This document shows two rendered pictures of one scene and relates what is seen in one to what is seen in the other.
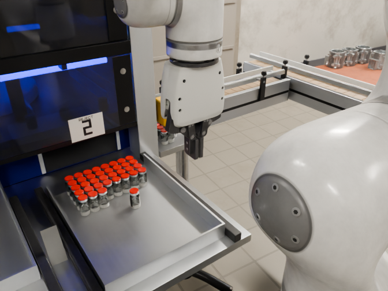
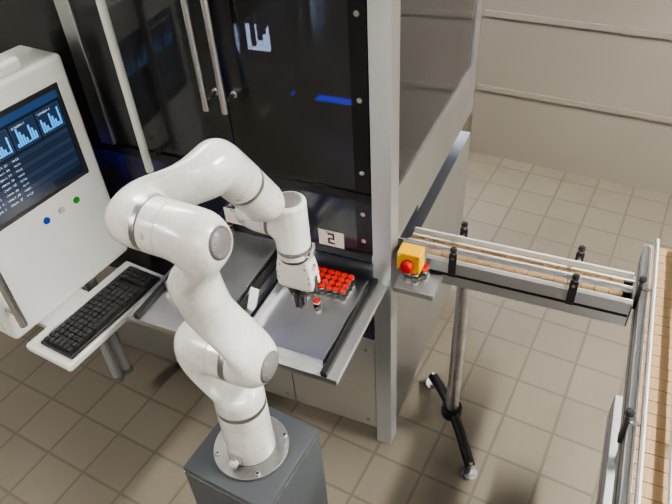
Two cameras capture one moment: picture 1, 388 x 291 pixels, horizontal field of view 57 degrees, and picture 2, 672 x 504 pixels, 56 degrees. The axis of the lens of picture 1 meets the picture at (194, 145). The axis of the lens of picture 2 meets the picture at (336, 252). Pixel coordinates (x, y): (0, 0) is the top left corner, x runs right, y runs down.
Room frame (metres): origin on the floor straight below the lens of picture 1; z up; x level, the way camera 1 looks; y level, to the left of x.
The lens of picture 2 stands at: (0.07, -1.08, 2.25)
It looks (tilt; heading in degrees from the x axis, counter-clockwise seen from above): 40 degrees down; 62
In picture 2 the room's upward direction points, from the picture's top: 4 degrees counter-clockwise
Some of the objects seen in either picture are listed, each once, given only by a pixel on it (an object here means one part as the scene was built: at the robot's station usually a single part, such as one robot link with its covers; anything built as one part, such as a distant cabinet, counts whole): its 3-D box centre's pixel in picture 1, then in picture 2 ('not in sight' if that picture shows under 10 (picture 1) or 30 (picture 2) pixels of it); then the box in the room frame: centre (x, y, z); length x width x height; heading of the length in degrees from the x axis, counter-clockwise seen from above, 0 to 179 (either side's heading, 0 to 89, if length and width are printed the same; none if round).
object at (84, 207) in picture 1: (84, 205); not in sight; (0.62, 0.24, 0.90); 0.02 x 0.02 x 0.05
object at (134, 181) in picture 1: (112, 187); (319, 289); (0.69, 0.19, 0.90); 0.18 x 0.02 x 0.05; 125
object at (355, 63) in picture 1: (351, 70); not in sight; (3.90, -1.77, 0.16); 1.16 x 0.82 x 0.33; 120
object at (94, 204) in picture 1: (93, 201); not in sight; (0.64, 0.22, 0.90); 0.02 x 0.02 x 0.05
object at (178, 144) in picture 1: (166, 140); (419, 279); (0.99, 0.09, 0.87); 0.14 x 0.13 x 0.02; 36
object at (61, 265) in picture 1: (62, 262); (244, 310); (0.46, 0.24, 0.91); 0.14 x 0.03 x 0.06; 35
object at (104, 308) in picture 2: not in sight; (102, 307); (0.10, 0.60, 0.82); 0.40 x 0.14 x 0.02; 29
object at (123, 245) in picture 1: (130, 209); (307, 310); (0.62, 0.14, 0.90); 0.34 x 0.26 x 0.04; 35
